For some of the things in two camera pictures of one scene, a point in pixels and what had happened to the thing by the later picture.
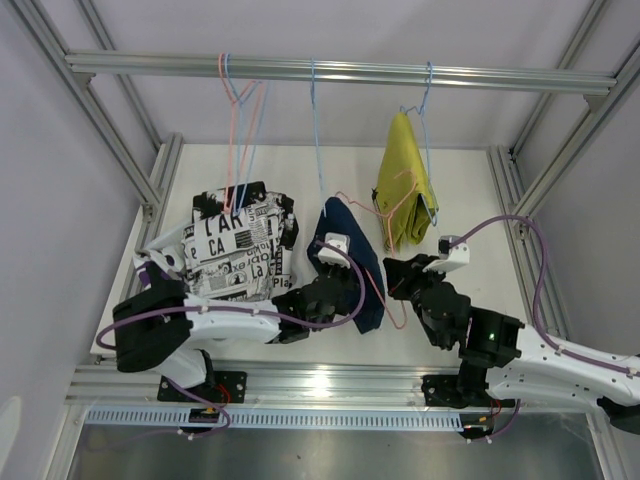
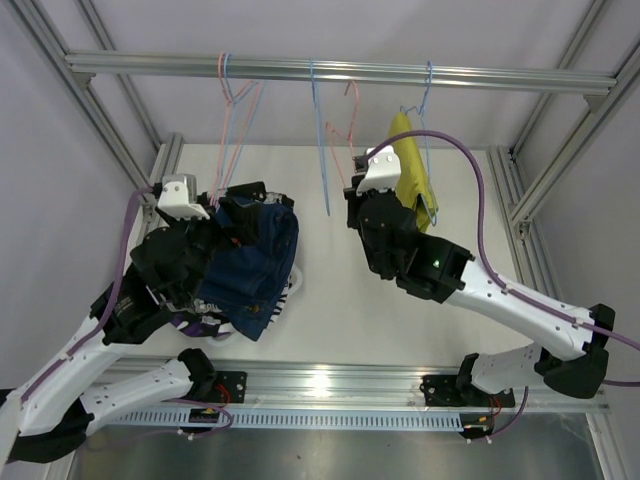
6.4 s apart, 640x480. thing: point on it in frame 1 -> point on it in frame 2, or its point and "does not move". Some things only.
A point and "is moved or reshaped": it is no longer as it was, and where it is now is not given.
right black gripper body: (415, 279) -> (354, 203)
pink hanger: (385, 305) -> (348, 136)
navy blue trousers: (339, 219) -> (246, 283)
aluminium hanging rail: (100, 67) does not move
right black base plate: (444, 391) does not move
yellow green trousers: (406, 197) does not move
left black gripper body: (342, 274) -> (204, 238)
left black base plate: (220, 387) does not move
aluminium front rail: (269, 387) does not move
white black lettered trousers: (240, 244) is moved or reshaped
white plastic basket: (206, 311) -> (294, 287)
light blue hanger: (434, 221) does not move
